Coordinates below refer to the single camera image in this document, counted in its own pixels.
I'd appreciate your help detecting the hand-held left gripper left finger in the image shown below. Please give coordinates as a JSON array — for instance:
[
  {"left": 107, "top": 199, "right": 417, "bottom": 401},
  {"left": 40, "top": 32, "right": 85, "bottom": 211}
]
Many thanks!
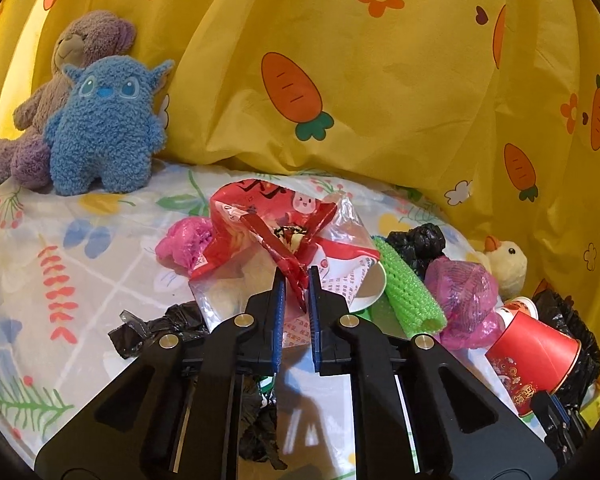
[{"left": 34, "top": 266, "right": 287, "bottom": 480}]

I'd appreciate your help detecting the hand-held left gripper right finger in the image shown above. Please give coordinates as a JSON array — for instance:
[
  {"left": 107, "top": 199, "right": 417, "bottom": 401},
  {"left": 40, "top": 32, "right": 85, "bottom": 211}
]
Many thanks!
[{"left": 309, "top": 265, "right": 558, "bottom": 480}]

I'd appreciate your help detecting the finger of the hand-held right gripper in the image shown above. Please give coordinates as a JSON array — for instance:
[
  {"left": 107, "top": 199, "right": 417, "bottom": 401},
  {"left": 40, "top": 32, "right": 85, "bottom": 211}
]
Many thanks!
[{"left": 532, "top": 390, "right": 594, "bottom": 466}]

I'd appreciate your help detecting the large black garbage bag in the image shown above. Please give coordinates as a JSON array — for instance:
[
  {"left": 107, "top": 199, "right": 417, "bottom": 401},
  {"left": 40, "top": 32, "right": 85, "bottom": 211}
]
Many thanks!
[{"left": 530, "top": 289, "right": 600, "bottom": 411}]

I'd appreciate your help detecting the red printed plastic bag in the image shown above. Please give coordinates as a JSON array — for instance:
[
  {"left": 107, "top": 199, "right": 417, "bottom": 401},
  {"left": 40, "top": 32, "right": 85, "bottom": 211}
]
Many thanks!
[{"left": 187, "top": 178, "right": 382, "bottom": 352}]

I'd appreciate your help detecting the black plastic bag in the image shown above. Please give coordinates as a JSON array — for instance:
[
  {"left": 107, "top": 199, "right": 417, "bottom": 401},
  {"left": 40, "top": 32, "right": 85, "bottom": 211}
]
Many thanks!
[
  {"left": 239, "top": 377, "right": 282, "bottom": 467},
  {"left": 384, "top": 223, "right": 449, "bottom": 282},
  {"left": 107, "top": 302, "right": 212, "bottom": 361}
]

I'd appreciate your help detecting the white paper bowl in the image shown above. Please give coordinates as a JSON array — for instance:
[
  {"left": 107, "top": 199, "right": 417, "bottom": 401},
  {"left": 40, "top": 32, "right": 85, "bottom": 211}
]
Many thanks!
[{"left": 349, "top": 259, "right": 387, "bottom": 312}]

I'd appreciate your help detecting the green foam net sleeve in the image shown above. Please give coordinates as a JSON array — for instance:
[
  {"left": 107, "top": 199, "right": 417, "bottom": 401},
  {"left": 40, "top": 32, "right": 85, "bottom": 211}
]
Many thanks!
[{"left": 371, "top": 236, "right": 448, "bottom": 339}]

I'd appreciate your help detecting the pink plastic bag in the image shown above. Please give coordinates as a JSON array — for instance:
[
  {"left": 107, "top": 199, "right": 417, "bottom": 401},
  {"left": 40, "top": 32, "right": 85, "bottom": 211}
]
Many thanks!
[
  {"left": 424, "top": 256, "right": 504, "bottom": 352},
  {"left": 154, "top": 217, "right": 217, "bottom": 272}
]

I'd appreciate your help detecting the red and white paper cup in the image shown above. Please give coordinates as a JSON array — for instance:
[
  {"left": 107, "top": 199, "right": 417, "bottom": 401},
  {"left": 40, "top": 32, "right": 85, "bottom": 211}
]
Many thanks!
[{"left": 495, "top": 296, "right": 539, "bottom": 322}]

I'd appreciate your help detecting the yellow duck plush toy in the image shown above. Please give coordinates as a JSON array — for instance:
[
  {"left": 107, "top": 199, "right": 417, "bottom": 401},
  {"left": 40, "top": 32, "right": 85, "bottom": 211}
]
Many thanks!
[{"left": 469, "top": 235, "right": 529, "bottom": 302}]

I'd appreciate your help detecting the white floral blanket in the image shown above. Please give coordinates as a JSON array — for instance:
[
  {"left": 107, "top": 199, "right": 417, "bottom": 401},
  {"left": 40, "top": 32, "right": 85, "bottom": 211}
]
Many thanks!
[{"left": 0, "top": 160, "right": 600, "bottom": 480}]

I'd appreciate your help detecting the yellow carrot print curtain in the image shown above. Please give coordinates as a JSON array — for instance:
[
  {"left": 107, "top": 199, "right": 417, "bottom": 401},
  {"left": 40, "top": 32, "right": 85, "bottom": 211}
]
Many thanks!
[{"left": 0, "top": 0, "right": 600, "bottom": 306}]

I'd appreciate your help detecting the blue furry plush toy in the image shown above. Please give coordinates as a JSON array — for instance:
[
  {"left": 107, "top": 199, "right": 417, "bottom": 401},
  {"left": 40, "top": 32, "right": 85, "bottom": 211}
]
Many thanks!
[{"left": 43, "top": 55, "right": 176, "bottom": 197}]

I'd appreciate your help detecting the purple bear plush toy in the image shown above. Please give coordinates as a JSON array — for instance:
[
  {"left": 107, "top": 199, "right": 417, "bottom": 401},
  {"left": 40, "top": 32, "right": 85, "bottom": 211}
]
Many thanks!
[{"left": 0, "top": 9, "right": 138, "bottom": 190}]

